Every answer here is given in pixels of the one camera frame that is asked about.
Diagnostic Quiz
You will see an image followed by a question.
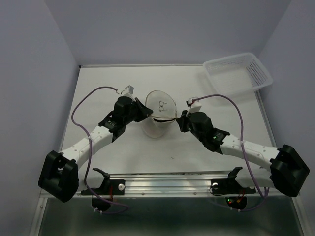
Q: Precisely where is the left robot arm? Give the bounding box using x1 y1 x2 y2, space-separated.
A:
38 96 153 203

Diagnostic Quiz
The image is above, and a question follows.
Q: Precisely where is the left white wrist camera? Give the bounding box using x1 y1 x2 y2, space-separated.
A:
116 85 134 99

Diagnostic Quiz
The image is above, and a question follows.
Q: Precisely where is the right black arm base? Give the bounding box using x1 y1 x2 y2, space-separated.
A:
209 167 256 196

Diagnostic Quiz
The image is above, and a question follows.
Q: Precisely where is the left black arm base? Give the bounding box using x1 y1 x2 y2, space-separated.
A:
81 168 126 196

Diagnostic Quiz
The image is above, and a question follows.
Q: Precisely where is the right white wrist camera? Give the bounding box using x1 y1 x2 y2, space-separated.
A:
186 97 202 114

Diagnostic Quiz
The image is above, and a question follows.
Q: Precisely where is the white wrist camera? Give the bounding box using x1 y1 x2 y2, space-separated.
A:
116 85 134 99
186 97 202 114

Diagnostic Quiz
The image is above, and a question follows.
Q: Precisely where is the white plastic basket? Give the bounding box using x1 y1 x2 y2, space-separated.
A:
203 53 273 96

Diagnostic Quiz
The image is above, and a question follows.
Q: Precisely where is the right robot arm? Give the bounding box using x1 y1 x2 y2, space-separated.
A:
176 110 310 197

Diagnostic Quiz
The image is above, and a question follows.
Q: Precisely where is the aluminium mounting rail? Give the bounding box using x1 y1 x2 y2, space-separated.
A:
72 169 258 198

